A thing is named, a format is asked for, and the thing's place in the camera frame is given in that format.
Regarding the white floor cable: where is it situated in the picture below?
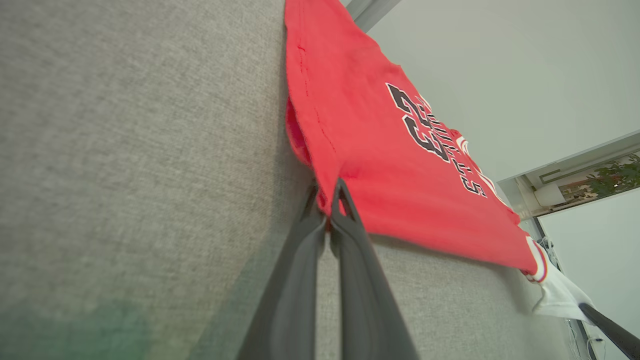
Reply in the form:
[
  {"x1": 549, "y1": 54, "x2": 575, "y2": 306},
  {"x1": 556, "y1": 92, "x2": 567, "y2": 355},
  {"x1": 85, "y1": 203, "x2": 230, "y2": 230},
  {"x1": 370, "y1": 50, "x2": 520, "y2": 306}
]
[{"x1": 541, "y1": 237, "x2": 566, "y2": 271}]

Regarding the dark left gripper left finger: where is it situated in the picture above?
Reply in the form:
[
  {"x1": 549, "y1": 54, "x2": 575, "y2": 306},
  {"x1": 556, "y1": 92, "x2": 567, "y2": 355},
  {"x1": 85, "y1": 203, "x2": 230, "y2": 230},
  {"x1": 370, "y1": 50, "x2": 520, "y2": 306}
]
[{"x1": 235, "y1": 182, "x2": 328, "y2": 360}]

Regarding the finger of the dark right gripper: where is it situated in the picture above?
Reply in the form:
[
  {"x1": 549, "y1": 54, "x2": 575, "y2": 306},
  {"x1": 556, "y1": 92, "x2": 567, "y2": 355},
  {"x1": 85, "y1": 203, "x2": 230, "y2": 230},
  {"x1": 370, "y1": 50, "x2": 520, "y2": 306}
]
[{"x1": 578, "y1": 302, "x2": 640, "y2": 360}]

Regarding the red jersey white trim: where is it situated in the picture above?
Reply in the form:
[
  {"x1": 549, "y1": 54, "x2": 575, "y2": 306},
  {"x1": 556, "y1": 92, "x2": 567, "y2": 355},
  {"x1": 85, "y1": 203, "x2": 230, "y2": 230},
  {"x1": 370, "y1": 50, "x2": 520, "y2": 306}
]
[{"x1": 283, "y1": 0, "x2": 596, "y2": 323}]

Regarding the green potted plant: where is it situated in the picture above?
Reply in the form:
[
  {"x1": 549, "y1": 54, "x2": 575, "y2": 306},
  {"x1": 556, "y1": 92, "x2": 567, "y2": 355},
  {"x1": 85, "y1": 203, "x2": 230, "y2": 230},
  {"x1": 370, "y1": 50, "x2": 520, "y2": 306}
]
[{"x1": 587, "y1": 154, "x2": 640, "y2": 198}]

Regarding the white round bin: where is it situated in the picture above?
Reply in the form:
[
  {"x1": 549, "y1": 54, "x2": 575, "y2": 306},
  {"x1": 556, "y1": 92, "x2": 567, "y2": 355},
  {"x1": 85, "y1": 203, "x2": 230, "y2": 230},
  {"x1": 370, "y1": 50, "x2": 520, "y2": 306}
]
[{"x1": 532, "y1": 182, "x2": 568, "y2": 208}]

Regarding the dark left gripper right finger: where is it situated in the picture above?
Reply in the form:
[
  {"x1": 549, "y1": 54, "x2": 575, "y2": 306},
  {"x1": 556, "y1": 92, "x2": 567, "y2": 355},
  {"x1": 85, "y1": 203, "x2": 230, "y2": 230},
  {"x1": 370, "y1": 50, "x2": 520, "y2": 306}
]
[{"x1": 327, "y1": 177, "x2": 420, "y2": 360}]

